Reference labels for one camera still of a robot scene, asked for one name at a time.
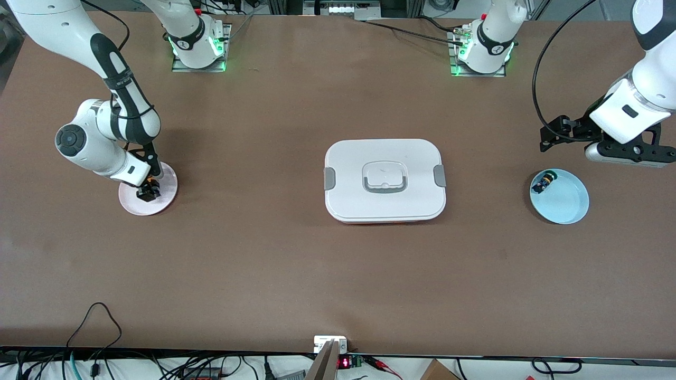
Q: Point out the light blue round plate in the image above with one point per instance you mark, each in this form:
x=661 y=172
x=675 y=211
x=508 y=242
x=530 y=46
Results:
x=567 y=203

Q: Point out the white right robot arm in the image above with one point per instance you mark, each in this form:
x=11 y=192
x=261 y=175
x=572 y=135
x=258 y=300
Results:
x=42 y=26

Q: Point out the small blue black object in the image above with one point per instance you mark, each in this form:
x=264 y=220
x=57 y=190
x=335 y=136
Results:
x=545 y=182

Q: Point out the red clip lead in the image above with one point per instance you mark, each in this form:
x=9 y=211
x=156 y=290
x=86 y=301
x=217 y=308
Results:
x=383 y=365

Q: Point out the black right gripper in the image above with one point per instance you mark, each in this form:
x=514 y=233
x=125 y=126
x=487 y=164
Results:
x=148 y=191

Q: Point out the brown cardboard box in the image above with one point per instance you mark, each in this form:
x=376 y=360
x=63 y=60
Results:
x=437 y=372

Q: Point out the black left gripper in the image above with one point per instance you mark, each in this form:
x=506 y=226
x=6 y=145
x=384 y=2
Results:
x=582 y=128

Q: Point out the aluminium camera post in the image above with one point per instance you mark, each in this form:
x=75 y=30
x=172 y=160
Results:
x=325 y=367

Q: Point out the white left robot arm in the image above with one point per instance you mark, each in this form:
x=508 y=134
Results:
x=649 y=84

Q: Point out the pink box with white lid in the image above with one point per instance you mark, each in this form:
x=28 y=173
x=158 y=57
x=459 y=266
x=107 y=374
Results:
x=385 y=203

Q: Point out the light grey post bracket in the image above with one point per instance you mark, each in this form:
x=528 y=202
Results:
x=321 y=342

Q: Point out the pink round plate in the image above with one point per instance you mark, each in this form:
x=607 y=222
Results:
x=132 y=204

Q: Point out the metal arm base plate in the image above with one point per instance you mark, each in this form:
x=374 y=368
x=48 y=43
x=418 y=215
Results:
x=224 y=47
x=453 y=66

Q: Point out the grey aluminium frame rail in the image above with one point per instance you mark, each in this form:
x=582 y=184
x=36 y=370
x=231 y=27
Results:
x=343 y=9

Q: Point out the red digit display module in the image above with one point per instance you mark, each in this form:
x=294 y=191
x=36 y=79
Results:
x=344 y=362

